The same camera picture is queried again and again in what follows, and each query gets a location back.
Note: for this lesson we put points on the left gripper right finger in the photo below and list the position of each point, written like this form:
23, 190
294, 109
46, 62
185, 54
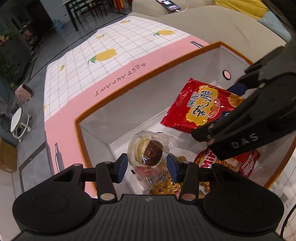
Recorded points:
187, 174

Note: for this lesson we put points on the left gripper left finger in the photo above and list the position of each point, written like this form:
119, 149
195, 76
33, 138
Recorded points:
109, 173

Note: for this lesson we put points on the red rice cracker bag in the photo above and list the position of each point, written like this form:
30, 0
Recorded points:
198, 104

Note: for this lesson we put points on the orange peanut snack bag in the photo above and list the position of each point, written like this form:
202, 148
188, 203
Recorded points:
157, 180

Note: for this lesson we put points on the chocolate bun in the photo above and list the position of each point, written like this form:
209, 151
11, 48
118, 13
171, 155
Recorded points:
147, 149

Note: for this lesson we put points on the red Mini cracker bag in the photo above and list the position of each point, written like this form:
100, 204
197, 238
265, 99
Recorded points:
243, 164

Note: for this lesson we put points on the smartphone on sofa arm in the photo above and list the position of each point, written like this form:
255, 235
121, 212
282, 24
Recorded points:
169, 5

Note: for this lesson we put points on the light blue cushion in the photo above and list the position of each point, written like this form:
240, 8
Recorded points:
271, 21

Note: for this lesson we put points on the beige sofa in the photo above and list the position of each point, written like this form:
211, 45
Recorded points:
213, 23

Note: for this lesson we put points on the yellow cushion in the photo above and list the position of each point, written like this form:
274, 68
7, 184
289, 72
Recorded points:
253, 8

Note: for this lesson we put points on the white round stool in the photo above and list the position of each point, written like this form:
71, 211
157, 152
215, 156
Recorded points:
20, 124

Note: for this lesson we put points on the brown cardboard box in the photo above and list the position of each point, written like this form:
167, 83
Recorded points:
8, 157

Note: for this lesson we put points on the lemon print tablecloth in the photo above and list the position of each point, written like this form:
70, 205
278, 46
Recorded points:
110, 59

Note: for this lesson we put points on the pink small heater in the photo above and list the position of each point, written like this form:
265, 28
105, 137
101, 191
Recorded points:
23, 93

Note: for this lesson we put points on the blue water jug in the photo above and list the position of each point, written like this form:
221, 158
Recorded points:
58, 25

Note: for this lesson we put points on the dark dining table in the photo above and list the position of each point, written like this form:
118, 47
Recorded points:
75, 8

